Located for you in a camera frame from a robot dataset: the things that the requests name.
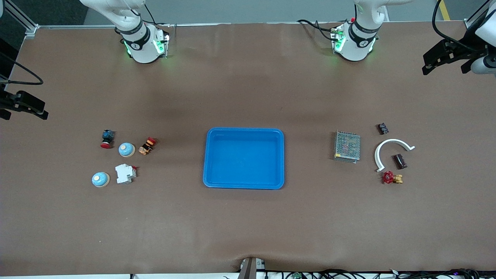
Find grey camera stand bracket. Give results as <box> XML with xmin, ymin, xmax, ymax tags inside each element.
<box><xmin>237</xmin><ymin>257</ymin><xmax>266</xmax><ymax>279</ymax></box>

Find black right arm base cable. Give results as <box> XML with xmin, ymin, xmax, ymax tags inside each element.
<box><xmin>143</xmin><ymin>4</ymin><xmax>171</xmax><ymax>28</ymax></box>

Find red emergency stop button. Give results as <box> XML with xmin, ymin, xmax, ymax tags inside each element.
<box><xmin>100</xmin><ymin>130</ymin><xmax>115</xmax><ymax>149</ymax></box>

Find black left arm base cables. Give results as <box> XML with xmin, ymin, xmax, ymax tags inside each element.
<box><xmin>297</xmin><ymin>19</ymin><xmax>338</xmax><ymax>41</ymax></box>

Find blue plastic tray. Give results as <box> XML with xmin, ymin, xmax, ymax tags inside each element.
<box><xmin>203</xmin><ymin>127</ymin><xmax>285</xmax><ymax>190</ymax></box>

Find green-lit arm base panel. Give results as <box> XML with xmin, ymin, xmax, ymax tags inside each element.
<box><xmin>331</xmin><ymin>25</ymin><xmax>346</xmax><ymax>55</ymax></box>
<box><xmin>153</xmin><ymin>33</ymin><xmax>171</xmax><ymax>59</ymax></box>

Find aluminium frame profile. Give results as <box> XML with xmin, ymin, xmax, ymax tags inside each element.
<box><xmin>2</xmin><ymin>0</ymin><xmax>39</xmax><ymax>39</ymax></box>
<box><xmin>463</xmin><ymin>0</ymin><xmax>491</xmax><ymax>29</ymax></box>

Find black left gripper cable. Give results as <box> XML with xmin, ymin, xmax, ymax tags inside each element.
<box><xmin>432</xmin><ymin>0</ymin><xmax>479</xmax><ymax>51</ymax></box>

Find white circuit breaker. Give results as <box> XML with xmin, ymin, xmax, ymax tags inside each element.
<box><xmin>115</xmin><ymin>164</ymin><xmax>137</xmax><ymax>184</ymax></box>

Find table cover mat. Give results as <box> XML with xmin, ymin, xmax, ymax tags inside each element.
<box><xmin>0</xmin><ymin>21</ymin><xmax>496</xmax><ymax>276</ymax></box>

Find metal mesh power supply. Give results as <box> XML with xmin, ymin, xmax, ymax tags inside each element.
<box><xmin>334</xmin><ymin>131</ymin><xmax>361</xmax><ymax>164</ymax></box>

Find orange red push-button switch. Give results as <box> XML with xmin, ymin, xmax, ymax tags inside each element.
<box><xmin>139</xmin><ymin>137</ymin><xmax>157</xmax><ymax>155</ymax></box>

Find white curved plastic clamp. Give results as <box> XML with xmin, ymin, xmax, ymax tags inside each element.
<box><xmin>374</xmin><ymin>139</ymin><xmax>416</xmax><ymax>172</ymax></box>

